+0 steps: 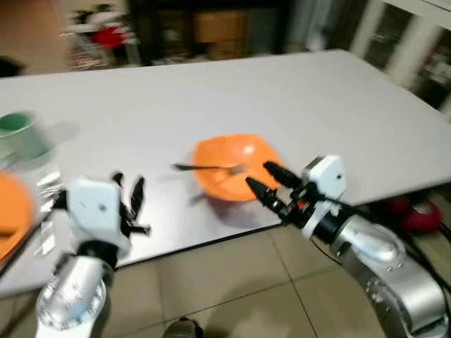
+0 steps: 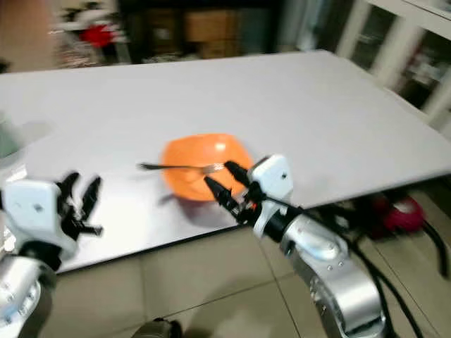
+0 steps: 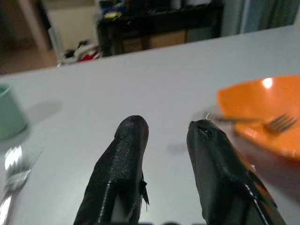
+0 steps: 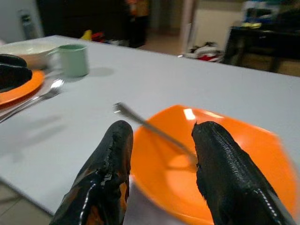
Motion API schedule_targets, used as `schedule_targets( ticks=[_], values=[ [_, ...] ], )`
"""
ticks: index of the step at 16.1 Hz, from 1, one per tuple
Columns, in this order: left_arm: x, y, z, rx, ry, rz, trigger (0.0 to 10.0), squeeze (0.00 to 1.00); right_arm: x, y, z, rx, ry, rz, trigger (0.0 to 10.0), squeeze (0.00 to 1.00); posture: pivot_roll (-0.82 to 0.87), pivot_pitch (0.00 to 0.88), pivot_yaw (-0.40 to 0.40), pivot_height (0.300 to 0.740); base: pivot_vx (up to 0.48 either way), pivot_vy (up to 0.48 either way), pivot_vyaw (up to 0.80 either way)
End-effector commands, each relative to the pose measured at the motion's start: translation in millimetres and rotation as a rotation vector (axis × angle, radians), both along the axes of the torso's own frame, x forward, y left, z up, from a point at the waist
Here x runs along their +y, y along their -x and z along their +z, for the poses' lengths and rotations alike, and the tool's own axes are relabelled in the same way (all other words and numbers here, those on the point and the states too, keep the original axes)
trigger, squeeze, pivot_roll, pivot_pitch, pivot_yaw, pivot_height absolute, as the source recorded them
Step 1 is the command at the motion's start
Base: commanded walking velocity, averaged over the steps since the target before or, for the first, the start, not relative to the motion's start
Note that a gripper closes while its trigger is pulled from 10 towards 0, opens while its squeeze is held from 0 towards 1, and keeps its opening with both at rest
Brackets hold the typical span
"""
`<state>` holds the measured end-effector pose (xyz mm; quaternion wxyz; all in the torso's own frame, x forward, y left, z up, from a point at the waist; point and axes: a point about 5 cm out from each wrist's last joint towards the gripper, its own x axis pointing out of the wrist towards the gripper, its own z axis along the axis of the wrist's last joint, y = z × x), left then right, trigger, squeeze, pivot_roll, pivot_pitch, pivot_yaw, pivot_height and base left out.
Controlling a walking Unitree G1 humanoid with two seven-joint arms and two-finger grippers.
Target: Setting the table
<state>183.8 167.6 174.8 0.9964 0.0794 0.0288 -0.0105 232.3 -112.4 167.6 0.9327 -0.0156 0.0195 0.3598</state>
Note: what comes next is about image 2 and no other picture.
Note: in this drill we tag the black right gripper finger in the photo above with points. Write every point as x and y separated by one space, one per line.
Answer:
238 173
224 196

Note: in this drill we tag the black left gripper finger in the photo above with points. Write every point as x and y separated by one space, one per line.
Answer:
70 189
91 198

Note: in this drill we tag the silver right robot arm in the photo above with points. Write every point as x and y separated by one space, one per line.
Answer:
331 274

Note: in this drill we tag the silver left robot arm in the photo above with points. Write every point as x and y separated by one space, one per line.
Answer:
22 299

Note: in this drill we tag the orange bowl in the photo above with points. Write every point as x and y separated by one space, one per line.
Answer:
194 158

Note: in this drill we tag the metal fork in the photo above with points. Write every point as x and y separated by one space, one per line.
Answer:
173 167

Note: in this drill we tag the black robot foot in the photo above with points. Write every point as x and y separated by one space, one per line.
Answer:
158 329

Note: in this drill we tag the brown cardboard box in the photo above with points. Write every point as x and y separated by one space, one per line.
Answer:
210 26

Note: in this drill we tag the red round appliance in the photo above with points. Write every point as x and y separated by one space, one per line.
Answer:
402 213

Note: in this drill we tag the red background object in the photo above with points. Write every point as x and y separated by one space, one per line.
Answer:
96 35

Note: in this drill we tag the white glass door cabinet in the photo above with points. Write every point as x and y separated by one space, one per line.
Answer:
394 49

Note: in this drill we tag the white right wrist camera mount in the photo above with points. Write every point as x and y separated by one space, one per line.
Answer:
273 176

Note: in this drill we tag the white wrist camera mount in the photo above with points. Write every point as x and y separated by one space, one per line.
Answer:
35 211
273 176

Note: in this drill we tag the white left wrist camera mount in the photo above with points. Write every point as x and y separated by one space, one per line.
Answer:
35 211

